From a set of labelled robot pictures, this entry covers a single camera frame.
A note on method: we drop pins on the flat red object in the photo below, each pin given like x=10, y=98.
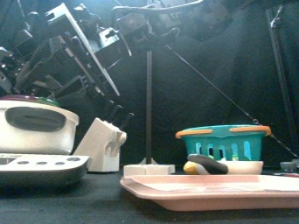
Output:
x=287, y=175

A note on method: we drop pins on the white bowl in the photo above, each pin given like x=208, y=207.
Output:
x=244, y=167

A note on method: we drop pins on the white grey toy stove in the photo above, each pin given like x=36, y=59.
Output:
x=38, y=172

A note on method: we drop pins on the pink plastic tray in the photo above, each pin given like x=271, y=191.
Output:
x=217, y=194

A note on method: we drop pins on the small grey object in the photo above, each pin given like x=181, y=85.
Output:
x=289, y=165

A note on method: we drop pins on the white toy knife block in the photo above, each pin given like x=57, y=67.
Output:
x=97, y=147

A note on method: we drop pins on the black yellow toy penguin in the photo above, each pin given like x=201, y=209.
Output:
x=209, y=164

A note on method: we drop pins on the thin black stand pole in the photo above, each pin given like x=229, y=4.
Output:
x=148, y=102

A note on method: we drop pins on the black frame pole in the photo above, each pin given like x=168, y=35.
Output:
x=280, y=75

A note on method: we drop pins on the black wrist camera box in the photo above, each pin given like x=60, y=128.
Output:
x=113, y=46

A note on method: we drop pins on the purple green pot lid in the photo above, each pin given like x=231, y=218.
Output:
x=22, y=98

